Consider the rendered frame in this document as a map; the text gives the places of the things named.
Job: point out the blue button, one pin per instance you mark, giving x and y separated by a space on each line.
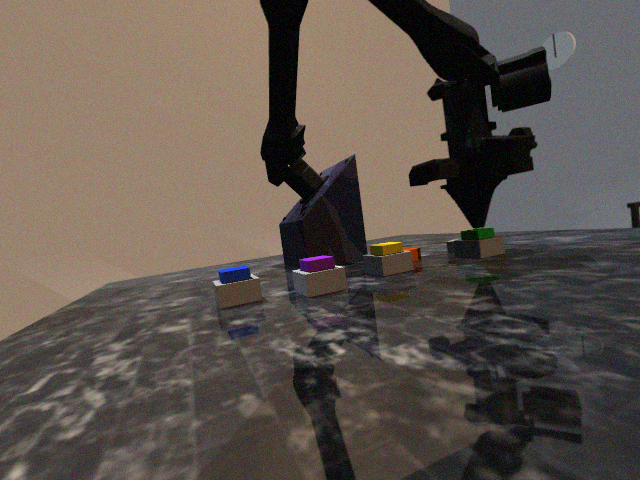
236 286

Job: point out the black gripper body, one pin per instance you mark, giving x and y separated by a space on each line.
454 169

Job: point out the green button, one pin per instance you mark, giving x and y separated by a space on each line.
479 243

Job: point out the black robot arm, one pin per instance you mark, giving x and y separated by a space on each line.
450 47

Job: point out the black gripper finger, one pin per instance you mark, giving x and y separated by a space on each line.
466 195
485 193

